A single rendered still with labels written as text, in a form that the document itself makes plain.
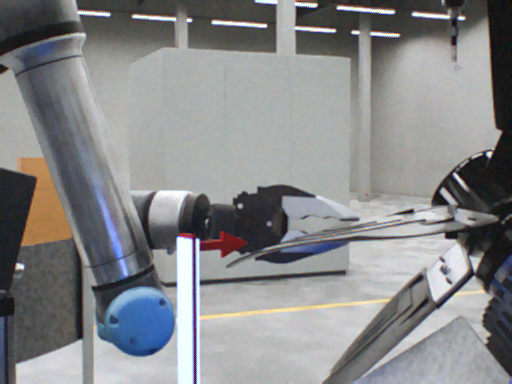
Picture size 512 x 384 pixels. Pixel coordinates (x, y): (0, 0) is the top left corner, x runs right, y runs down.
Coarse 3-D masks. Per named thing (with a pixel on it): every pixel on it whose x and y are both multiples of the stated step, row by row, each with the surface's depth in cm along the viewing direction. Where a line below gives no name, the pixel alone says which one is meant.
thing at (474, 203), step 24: (456, 168) 88; (480, 168) 87; (456, 192) 88; (480, 192) 86; (504, 192) 85; (504, 216) 85; (456, 240) 90; (480, 240) 87; (504, 240) 81; (480, 264) 84
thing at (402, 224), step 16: (352, 224) 78; (368, 224) 77; (384, 224) 77; (400, 224) 77; (416, 224) 77; (432, 224) 77; (448, 224) 77; (464, 224) 78; (288, 240) 79; (304, 240) 72; (320, 240) 64; (336, 240) 63; (352, 240) 63; (368, 240) 65; (256, 256) 78
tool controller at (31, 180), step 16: (0, 176) 110; (16, 176) 112; (32, 176) 113; (0, 192) 110; (16, 192) 112; (32, 192) 113; (0, 208) 110; (16, 208) 112; (0, 224) 110; (16, 224) 112; (0, 240) 111; (16, 240) 112; (0, 256) 111; (16, 256) 112; (0, 272) 111; (16, 272) 116; (0, 288) 111
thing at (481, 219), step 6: (420, 210) 87; (426, 210) 87; (432, 210) 87; (438, 210) 87; (444, 210) 87; (462, 210) 86; (468, 210) 85; (444, 216) 84; (456, 216) 83; (462, 216) 83; (468, 216) 83; (474, 216) 83; (480, 216) 83; (486, 216) 83; (492, 216) 82; (468, 222) 80; (474, 222) 80; (480, 222) 80; (486, 222) 80; (492, 222) 81
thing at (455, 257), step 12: (444, 252) 96; (456, 252) 94; (432, 264) 97; (456, 264) 92; (468, 264) 89; (432, 276) 95; (444, 276) 92; (456, 276) 90; (468, 276) 88; (432, 288) 93; (444, 288) 90
